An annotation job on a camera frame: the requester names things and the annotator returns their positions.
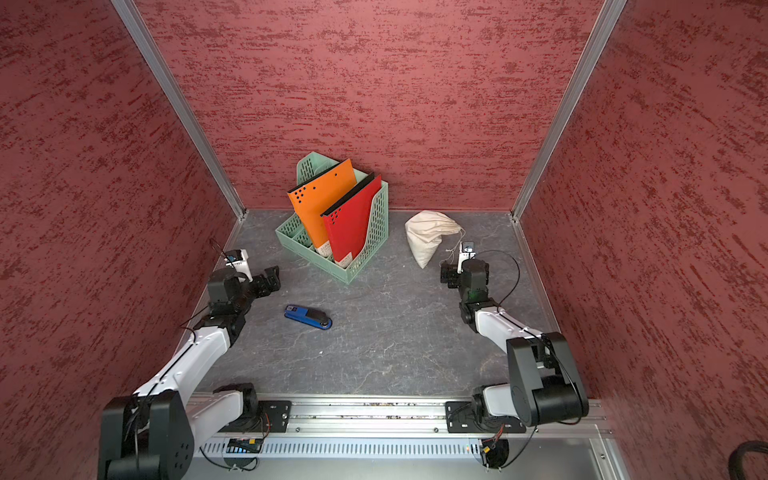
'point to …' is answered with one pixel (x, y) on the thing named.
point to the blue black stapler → (309, 316)
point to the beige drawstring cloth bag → (425, 230)
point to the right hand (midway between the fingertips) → (460, 264)
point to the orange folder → (312, 196)
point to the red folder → (347, 221)
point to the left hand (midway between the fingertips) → (264, 275)
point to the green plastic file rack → (293, 233)
